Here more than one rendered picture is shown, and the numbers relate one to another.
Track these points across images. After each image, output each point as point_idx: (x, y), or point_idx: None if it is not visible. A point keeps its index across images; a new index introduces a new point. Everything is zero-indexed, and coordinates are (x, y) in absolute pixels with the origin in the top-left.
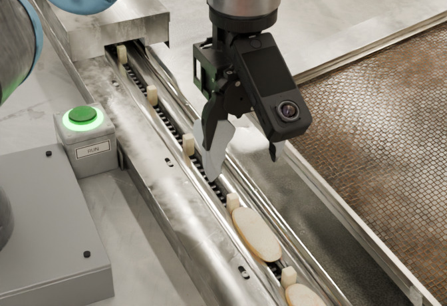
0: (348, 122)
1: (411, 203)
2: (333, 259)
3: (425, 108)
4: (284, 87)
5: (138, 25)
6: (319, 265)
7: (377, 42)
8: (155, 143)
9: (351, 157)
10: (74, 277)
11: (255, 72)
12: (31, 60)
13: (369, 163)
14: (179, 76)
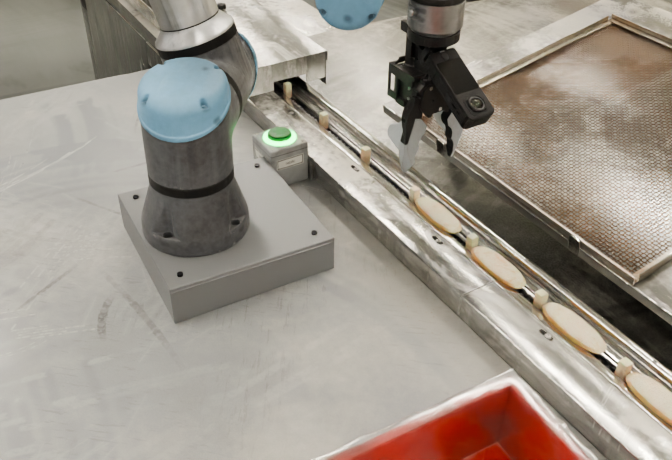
0: (497, 128)
1: (558, 182)
2: (499, 233)
3: (557, 113)
4: (470, 87)
5: (301, 63)
6: (494, 232)
7: (510, 66)
8: (339, 155)
9: (505, 153)
10: (308, 249)
11: (448, 77)
12: (253, 84)
13: (520, 157)
14: (337, 106)
